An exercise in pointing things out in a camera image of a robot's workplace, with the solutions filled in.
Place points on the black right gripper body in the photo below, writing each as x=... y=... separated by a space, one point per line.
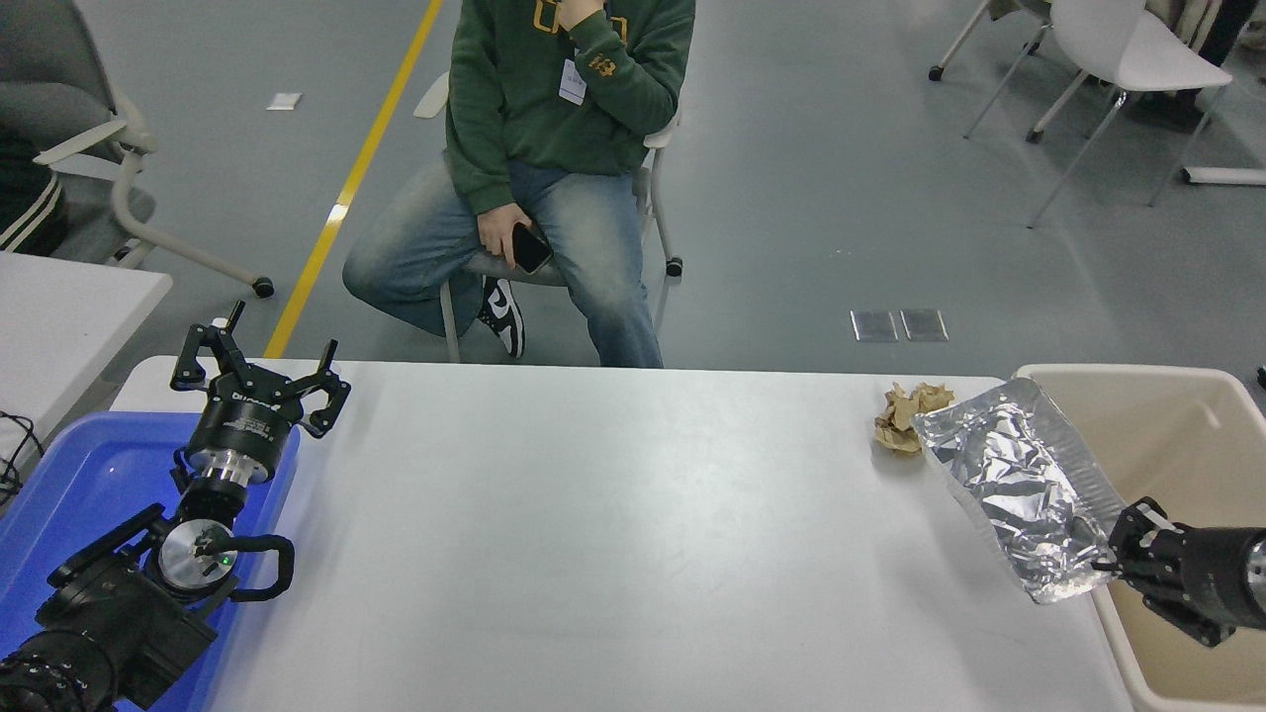
x=1212 y=578

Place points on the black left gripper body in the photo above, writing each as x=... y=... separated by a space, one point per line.
x=242 y=425

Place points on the silver foil tray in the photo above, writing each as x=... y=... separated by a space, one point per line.
x=1019 y=475

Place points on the black smartphone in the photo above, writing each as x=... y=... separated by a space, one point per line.
x=534 y=253

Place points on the tan paper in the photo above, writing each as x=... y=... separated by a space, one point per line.
x=900 y=420

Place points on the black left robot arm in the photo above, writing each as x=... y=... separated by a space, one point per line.
x=109 y=613

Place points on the person's right hand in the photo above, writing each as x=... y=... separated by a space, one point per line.
x=497 y=239

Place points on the person's left hand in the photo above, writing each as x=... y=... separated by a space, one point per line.
x=582 y=10

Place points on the large pale plastic bin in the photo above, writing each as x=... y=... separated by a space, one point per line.
x=1187 y=445

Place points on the white side table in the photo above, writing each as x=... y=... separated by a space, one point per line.
x=59 y=316

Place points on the blue plastic tray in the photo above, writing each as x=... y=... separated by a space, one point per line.
x=79 y=475

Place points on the person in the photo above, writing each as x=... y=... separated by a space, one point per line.
x=25 y=198
x=1231 y=25
x=524 y=99

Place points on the silver floor socket plate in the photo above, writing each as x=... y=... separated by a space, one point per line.
x=874 y=325
x=924 y=324

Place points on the grey office chair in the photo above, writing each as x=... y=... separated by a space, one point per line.
x=59 y=49

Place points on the white table foot bar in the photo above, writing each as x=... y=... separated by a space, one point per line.
x=1226 y=177

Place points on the white plastic chair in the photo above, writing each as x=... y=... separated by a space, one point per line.
x=1128 y=49

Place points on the white-legged rolling chair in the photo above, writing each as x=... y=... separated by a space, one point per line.
x=1014 y=6

